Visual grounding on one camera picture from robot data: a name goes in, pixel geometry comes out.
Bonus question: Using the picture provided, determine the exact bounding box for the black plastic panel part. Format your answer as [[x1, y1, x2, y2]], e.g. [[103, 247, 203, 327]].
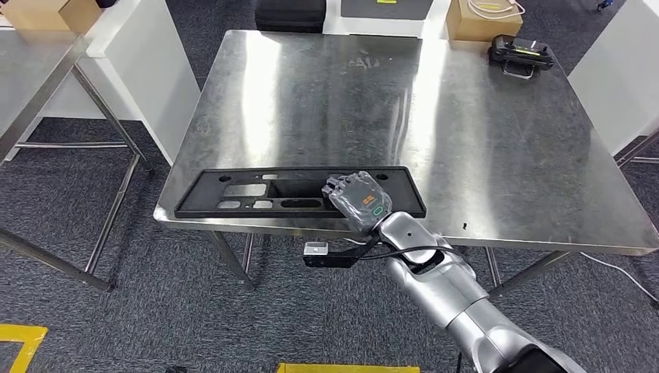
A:
[[173, 166, 427, 220]]

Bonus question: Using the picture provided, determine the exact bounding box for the black equipment case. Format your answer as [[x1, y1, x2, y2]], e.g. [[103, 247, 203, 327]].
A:
[[254, 0, 329, 33]]

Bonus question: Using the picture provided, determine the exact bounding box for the dark grey board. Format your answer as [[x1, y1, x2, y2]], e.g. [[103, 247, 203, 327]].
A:
[[340, 0, 434, 22]]

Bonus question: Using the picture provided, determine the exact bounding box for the yellow floor tape square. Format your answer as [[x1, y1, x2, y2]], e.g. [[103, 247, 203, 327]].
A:
[[275, 362, 422, 373], [0, 324, 49, 373]]

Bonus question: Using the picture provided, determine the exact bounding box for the brown cardboard box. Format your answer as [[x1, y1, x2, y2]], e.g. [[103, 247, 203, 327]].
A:
[[445, 0, 525, 44], [0, 0, 105, 36]]

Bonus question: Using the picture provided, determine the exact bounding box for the black handheld controller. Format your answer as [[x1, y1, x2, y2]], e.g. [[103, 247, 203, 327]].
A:
[[487, 34, 557, 80]]

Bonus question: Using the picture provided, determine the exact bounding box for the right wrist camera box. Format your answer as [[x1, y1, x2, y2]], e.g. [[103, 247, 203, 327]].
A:
[[302, 240, 382, 269]]

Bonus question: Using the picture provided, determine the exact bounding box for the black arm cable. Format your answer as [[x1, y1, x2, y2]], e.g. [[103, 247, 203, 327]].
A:
[[355, 245, 465, 373]]

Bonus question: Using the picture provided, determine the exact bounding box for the white coiled cable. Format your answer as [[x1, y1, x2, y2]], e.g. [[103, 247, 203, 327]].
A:
[[466, 0, 527, 20]]

